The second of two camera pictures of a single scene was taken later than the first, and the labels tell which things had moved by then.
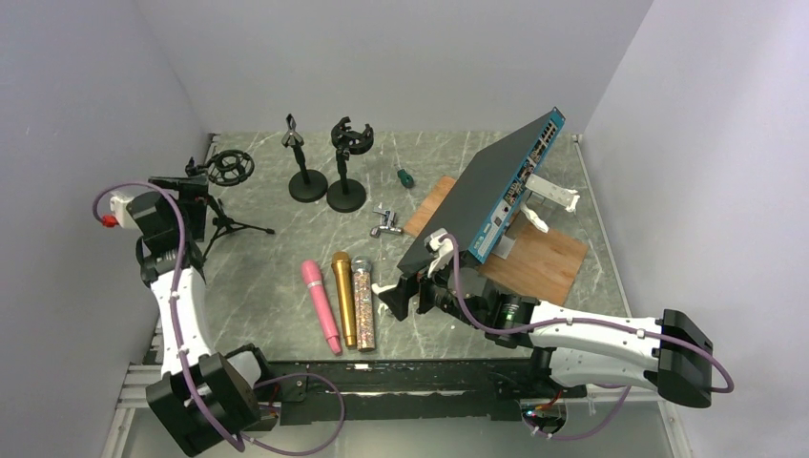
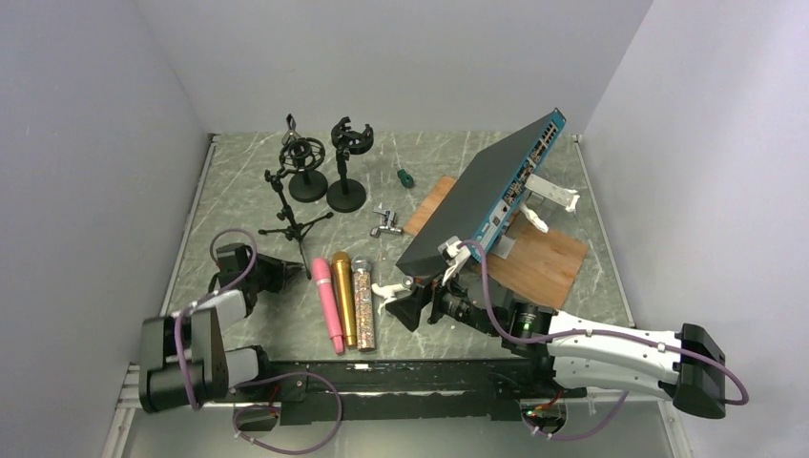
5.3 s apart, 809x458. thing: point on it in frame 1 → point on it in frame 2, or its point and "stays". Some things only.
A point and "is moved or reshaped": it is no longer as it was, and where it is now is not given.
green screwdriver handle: [406, 179] stays
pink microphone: [312, 274] is moved or reshaped
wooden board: [540, 263] stays
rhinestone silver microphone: [362, 266] stays
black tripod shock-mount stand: [225, 168] → [296, 155]
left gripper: [192, 195] → [280, 269]
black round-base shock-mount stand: [345, 195] stays
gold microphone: [342, 265] stays
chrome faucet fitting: [388, 225] stays
